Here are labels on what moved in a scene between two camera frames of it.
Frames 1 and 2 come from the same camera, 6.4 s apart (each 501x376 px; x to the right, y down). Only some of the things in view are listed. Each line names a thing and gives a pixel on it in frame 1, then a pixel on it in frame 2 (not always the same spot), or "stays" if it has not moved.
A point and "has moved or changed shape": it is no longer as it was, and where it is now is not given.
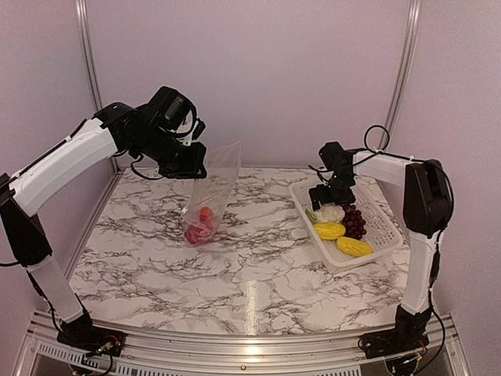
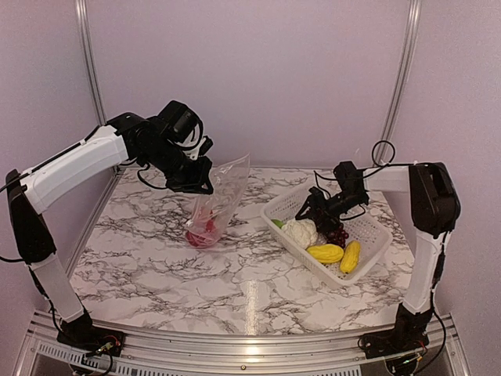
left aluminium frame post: (91, 65) stays
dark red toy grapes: (353, 222) → (338, 236)
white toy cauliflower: (327, 212) has moved or changed shape
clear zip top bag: (204, 213) has moved or changed shape
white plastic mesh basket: (381, 234) → (364, 226)
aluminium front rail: (157, 352) stays
